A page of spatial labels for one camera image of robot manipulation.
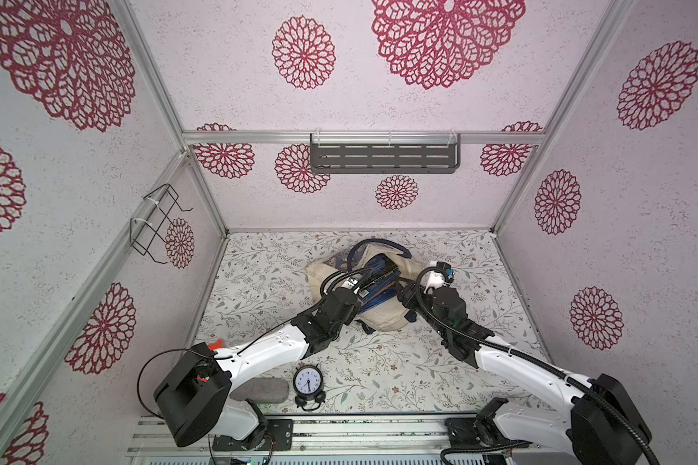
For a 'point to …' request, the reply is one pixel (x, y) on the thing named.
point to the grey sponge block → (262, 390)
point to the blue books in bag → (379, 282)
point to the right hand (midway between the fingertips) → (398, 278)
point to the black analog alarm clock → (308, 387)
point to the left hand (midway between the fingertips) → (343, 291)
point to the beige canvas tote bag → (386, 316)
